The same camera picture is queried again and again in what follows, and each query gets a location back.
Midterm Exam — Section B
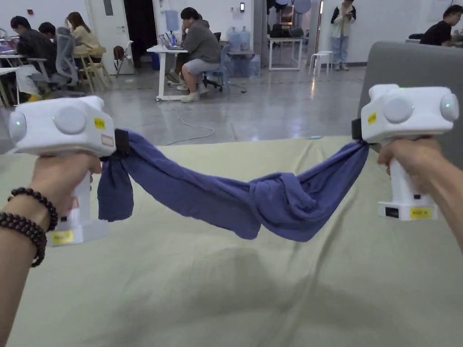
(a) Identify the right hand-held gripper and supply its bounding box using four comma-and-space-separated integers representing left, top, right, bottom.
350, 84, 460, 221

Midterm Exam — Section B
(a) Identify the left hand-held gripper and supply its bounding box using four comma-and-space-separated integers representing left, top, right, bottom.
8, 95, 131, 249

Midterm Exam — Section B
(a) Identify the dark blue shirt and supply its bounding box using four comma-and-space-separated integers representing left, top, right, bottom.
97, 129, 370, 243

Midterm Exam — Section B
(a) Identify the person's right forearm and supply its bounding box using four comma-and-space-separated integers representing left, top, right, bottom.
428, 164, 463, 254

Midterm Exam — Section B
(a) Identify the person's left forearm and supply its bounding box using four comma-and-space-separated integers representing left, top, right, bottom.
0, 186, 59, 347

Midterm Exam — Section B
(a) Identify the person's right hand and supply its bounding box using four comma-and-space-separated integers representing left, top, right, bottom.
376, 136, 454, 199

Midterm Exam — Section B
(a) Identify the person's left hand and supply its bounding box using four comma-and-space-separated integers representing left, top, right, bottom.
28, 155, 104, 222

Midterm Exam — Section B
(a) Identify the grey padded headboard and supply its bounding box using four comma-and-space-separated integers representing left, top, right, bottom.
356, 41, 463, 171

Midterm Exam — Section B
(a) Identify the grey mesh office chair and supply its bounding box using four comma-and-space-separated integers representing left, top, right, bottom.
29, 27, 80, 92

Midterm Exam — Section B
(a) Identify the pale wooden chair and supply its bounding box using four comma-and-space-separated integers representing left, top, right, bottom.
71, 50, 113, 93

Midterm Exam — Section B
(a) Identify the white door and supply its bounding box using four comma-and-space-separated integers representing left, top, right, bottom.
85, 0, 131, 76

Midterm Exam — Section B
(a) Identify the white folding chair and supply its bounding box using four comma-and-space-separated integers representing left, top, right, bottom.
113, 40, 137, 75

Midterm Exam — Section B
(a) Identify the white round stool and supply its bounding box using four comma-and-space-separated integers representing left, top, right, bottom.
308, 50, 334, 77

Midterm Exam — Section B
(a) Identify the white desk on castors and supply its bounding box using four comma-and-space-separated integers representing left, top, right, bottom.
146, 32, 189, 103

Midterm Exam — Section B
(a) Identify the white square table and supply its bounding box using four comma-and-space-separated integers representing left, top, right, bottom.
267, 22, 305, 72

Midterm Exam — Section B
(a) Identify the blue office chair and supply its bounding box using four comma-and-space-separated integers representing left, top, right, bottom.
201, 43, 232, 93

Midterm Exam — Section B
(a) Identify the large blue water bottle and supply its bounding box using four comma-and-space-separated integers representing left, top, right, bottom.
239, 26, 252, 51
227, 26, 240, 51

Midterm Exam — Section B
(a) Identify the white floor cable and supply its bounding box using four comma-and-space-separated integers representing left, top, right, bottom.
167, 104, 217, 146

